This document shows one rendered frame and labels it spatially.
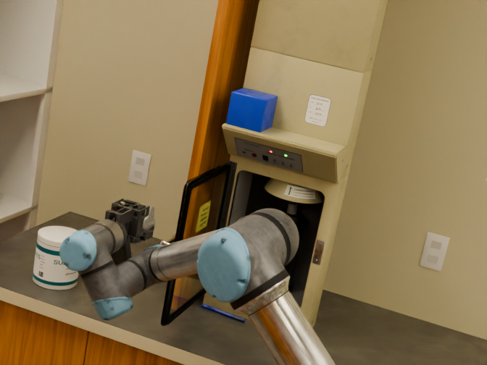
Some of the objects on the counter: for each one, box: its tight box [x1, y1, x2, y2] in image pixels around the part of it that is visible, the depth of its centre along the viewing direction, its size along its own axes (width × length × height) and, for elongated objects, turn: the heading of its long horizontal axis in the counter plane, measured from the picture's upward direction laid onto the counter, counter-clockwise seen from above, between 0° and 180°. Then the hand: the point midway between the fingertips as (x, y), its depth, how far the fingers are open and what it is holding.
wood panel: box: [187, 0, 259, 181], centre depth 257 cm, size 49×3×140 cm, turn 127°
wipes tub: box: [33, 226, 79, 290], centre depth 255 cm, size 13×13×15 cm
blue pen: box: [201, 303, 246, 322], centre depth 256 cm, size 1×14×1 cm, turn 33°
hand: (148, 222), depth 210 cm, fingers closed
